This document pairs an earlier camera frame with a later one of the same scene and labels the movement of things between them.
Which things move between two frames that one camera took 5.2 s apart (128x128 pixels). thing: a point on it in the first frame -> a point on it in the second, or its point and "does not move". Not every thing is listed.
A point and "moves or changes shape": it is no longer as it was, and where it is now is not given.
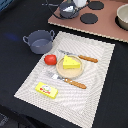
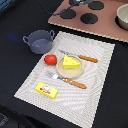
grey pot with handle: [40, 41] does not move
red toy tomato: [50, 59] does not move
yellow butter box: [47, 90] does not move
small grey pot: [67, 14] moves or changes shape
